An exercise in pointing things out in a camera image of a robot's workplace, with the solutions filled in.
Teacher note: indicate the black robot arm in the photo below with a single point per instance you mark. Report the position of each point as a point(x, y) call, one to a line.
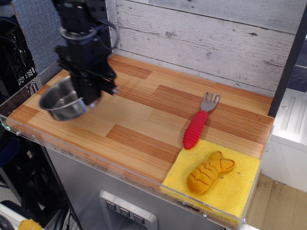
point(85, 28)

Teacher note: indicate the red handled metal fork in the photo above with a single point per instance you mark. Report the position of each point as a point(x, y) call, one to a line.
point(194, 130)

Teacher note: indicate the small stainless steel pot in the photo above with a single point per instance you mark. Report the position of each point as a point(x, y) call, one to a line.
point(63, 103)

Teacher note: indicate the yellow cloth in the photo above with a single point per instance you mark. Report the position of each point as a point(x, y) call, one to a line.
point(228, 196)

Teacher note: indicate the orange plush shrimp toy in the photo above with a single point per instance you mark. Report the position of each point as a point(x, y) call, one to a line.
point(203, 176)

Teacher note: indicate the white appliance at right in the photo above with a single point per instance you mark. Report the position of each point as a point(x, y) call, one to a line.
point(285, 157)

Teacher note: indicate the dark right support post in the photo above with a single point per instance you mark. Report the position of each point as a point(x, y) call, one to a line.
point(291, 61)

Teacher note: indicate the stainless steel cabinet with dispenser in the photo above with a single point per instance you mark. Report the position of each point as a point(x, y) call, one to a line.
point(109, 198)

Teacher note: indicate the black equipment rack with cables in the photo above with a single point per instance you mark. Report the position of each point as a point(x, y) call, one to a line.
point(24, 166)

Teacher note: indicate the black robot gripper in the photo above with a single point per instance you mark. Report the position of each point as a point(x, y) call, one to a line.
point(89, 68)

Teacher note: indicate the clear acrylic table guard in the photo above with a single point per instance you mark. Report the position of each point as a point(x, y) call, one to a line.
point(141, 129)

